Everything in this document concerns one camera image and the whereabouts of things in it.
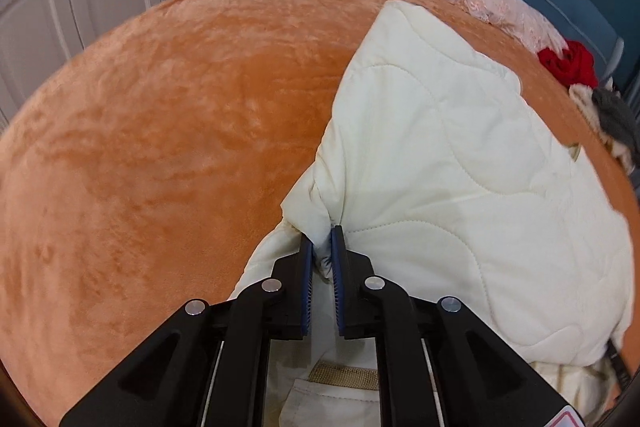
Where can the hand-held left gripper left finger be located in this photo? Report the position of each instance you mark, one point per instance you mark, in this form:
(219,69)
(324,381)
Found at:
(306,287)

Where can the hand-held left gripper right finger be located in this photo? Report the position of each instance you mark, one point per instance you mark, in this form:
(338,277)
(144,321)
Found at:
(340,287)

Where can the grey fluffy cloth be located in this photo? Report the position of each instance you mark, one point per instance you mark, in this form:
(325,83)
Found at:
(617,112)

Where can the cream quilted jacket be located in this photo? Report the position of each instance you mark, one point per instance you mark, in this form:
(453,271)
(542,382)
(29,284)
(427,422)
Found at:
(450,157)

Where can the cream fluffy cloth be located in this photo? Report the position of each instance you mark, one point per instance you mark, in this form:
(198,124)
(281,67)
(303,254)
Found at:
(582,99)

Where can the orange plush blanket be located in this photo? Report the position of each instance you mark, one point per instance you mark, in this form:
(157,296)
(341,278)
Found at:
(150,132)

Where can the red cloth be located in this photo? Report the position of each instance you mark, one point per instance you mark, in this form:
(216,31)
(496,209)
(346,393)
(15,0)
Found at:
(570,62)

